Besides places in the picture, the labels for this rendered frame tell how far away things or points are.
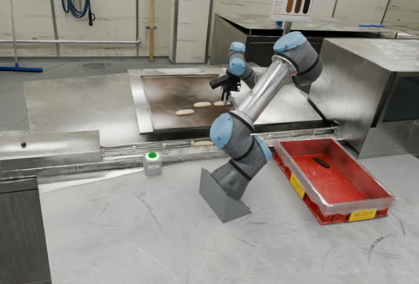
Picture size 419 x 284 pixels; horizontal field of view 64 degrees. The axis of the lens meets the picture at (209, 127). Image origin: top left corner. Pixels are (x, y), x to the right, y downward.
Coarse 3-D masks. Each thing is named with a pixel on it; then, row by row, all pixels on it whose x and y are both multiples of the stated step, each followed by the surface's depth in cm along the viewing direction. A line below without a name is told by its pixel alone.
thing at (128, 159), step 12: (348, 144) 185; (108, 156) 148; (120, 156) 148; (132, 156) 149; (168, 156) 153; (180, 156) 155; (192, 156) 157; (204, 156) 159; (216, 156) 161; (228, 156) 164; (36, 168) 136; (48, 168) 137; (60, 168) 139; (72, 168) 141; (84, 168) 143; (96, 168) 144; (108, 168) 147
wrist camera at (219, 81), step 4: (224, 76) 180; (228, 76) 179; (216, 80) 180; (220, 80) 179; (224, 80) 179; (228, 80) 180; (212, 84) 179; (216, 84) 179; (220, 84) 179; (212, 88) 180
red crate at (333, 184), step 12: (276, 156) 163; (300, 156) 170; (312, 156) 171; (324, 156) 172; (288, 168) 153; (312, 168) 162; (324, 168) 162; (336, 168) 163; (312, 180) 153; (324, 180) 154; (336, 180) 155; (348, 180) 156; (324, 192) 146; (336, 192) 147; (348, 192) 148; (360, 192) 149; (312, 204) 135; (324, 216) 127; (336, 216) 129; (348, 216) 131; (384, 216) 136
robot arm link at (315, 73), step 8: (320, 64) 131; (256, 72) 166; (264, 72) 159; (312, 72) 131; (320, 72) 133; (248, 80) 166; (256, 80) 162; (288, 80) 145; (296, 80) 140; (304, 80) 135; (312, 80) 135
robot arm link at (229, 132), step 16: (288, 48) 124; (304, 48) 126; (272, 64) 128; (288, 64) 125; (304, 64) 128; (272, 80) 125; (256, 96) 124; (272, 96) 126; (240, 112) 124; (256, 112) 124; (224, 128) 119; (240, 128) 121; (224, 144) 121; (240, 144) 122
